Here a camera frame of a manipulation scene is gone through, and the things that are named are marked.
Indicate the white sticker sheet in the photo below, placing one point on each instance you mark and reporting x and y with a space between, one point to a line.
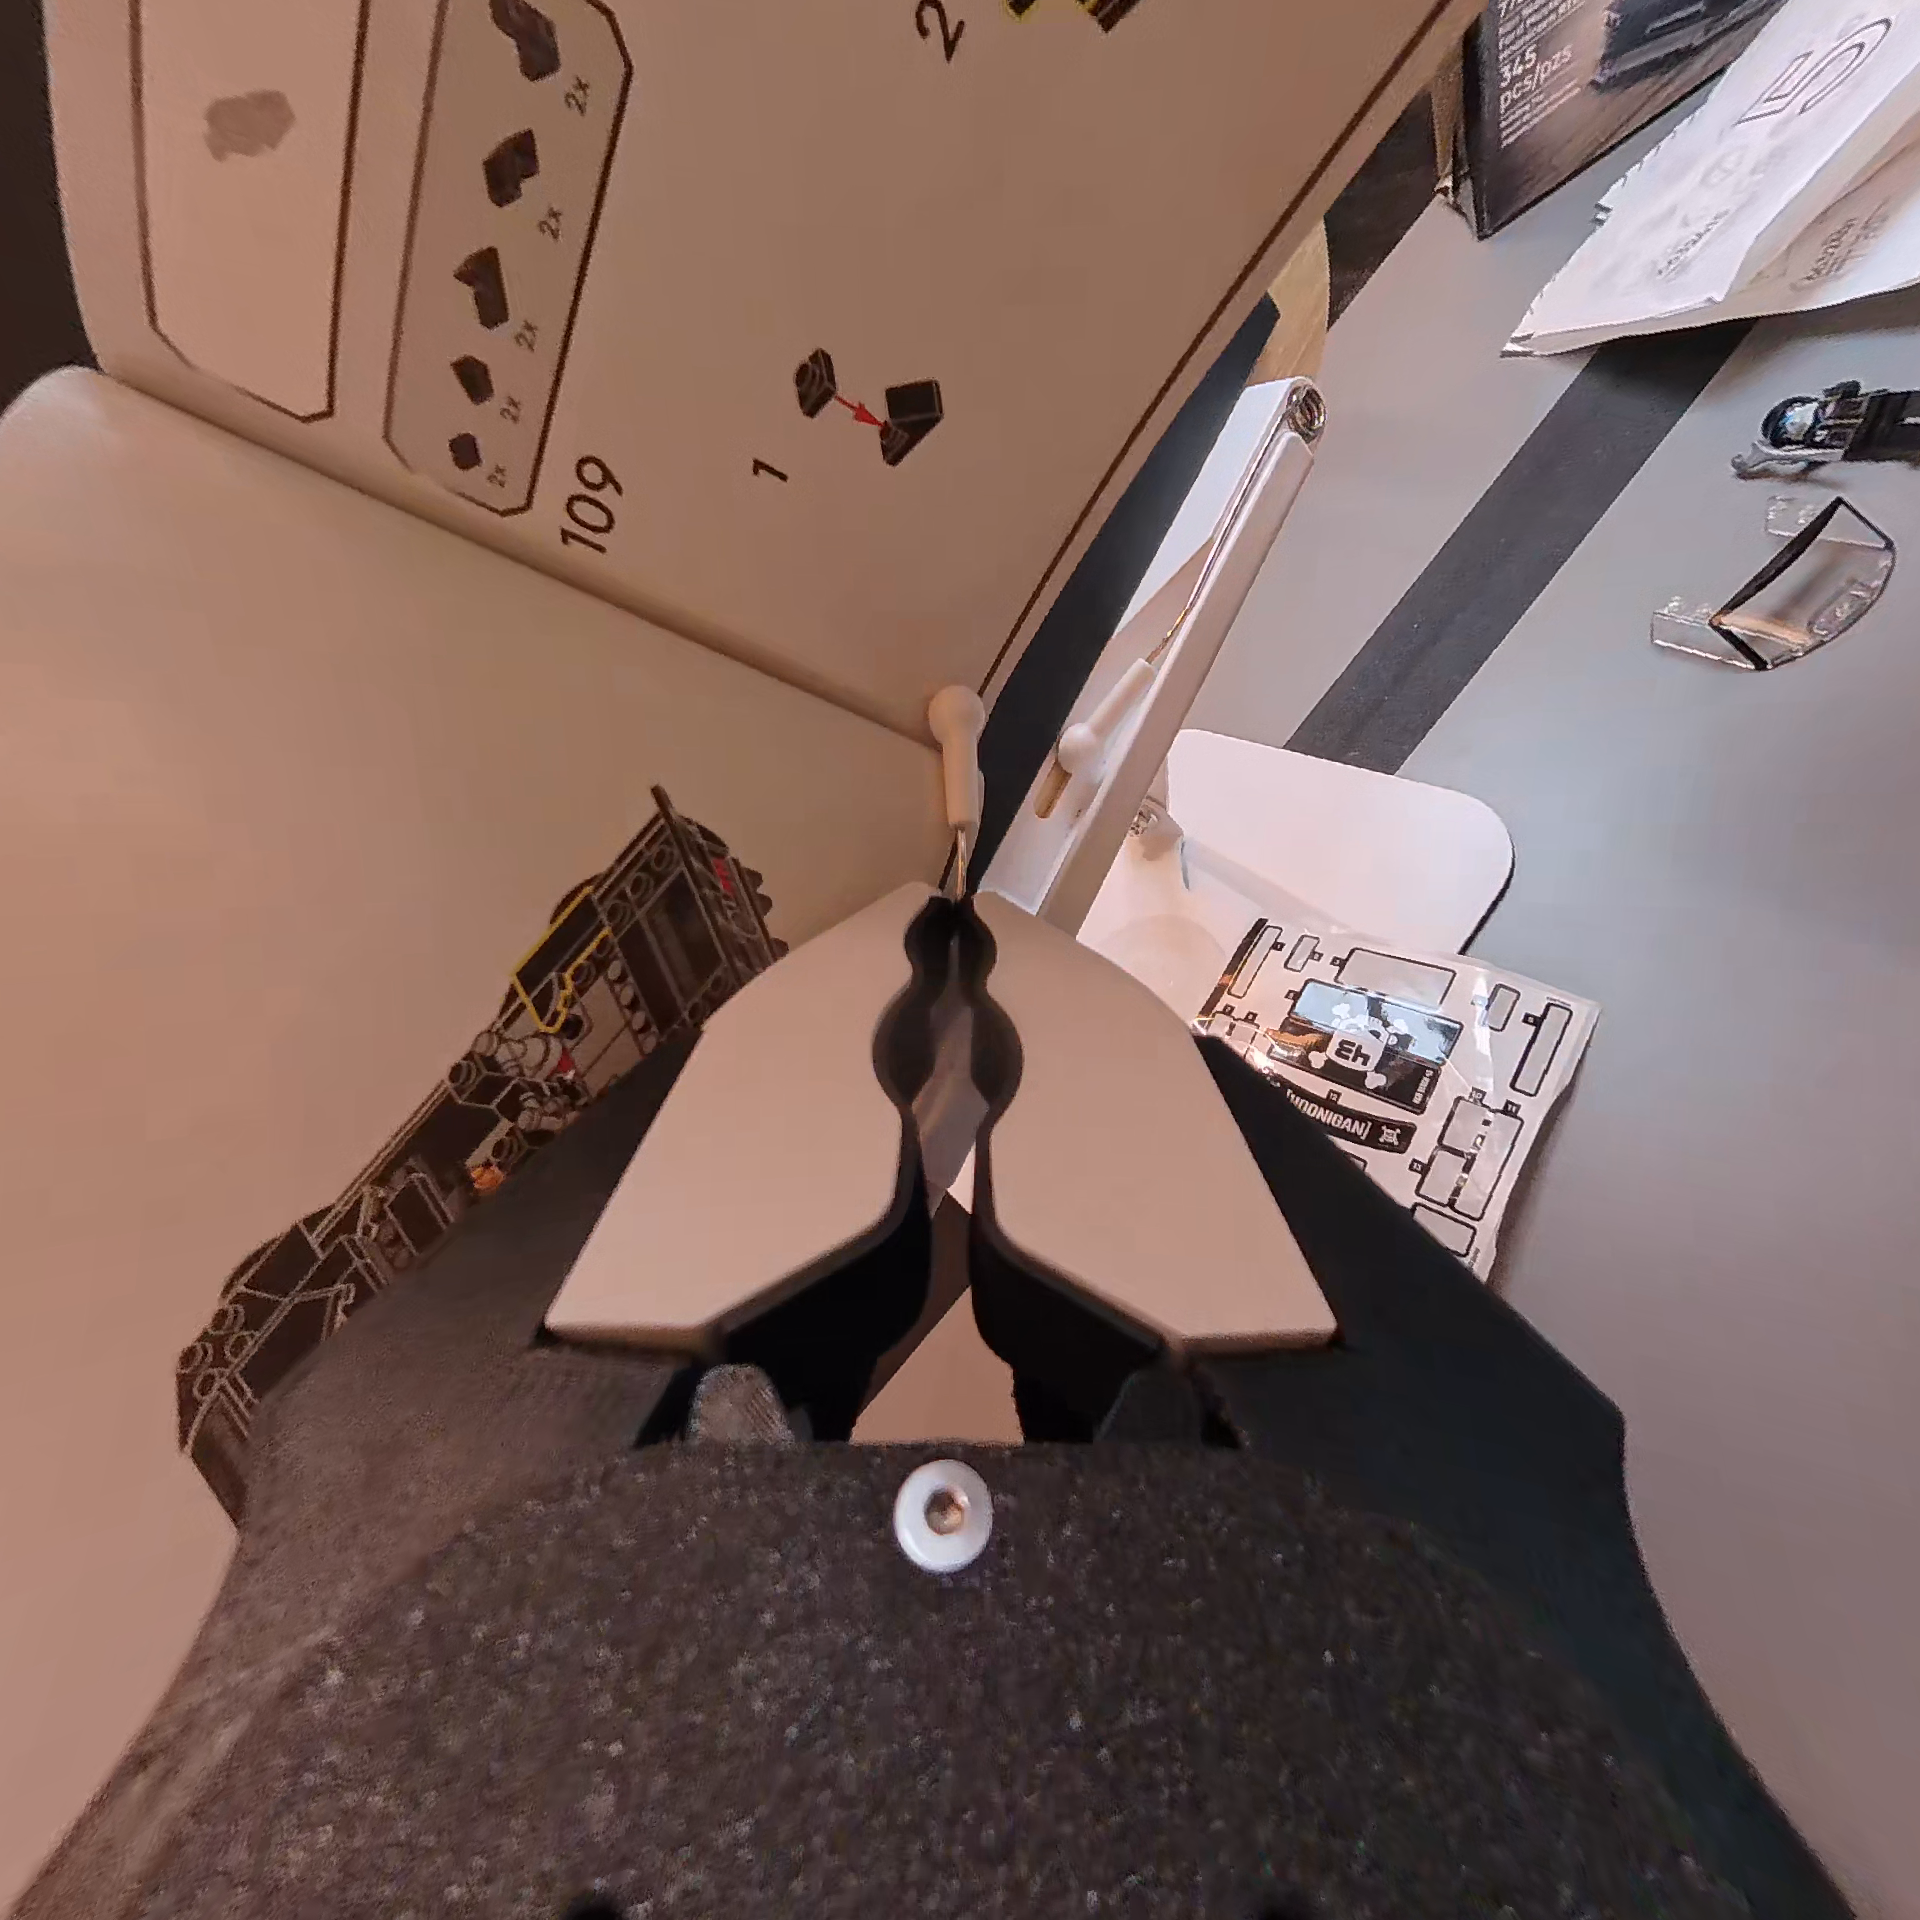
1412 1067

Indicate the small black lego piece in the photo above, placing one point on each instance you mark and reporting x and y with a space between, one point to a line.
1846 428

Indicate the lego instruction booklet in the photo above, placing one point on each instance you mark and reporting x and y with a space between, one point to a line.
301 750

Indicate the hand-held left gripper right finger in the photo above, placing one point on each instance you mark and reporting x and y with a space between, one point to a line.
1156 1155

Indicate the clear lego windshield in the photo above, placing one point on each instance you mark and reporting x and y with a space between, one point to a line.
1802 595

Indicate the white metal stand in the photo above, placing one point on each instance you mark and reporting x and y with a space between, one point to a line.
1188 631

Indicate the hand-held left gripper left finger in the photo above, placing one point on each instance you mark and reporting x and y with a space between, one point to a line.
750 1155

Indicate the lego set box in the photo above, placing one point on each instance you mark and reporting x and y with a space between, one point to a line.
1563 93

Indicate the white paper bags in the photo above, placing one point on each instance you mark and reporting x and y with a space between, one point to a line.
1740 181

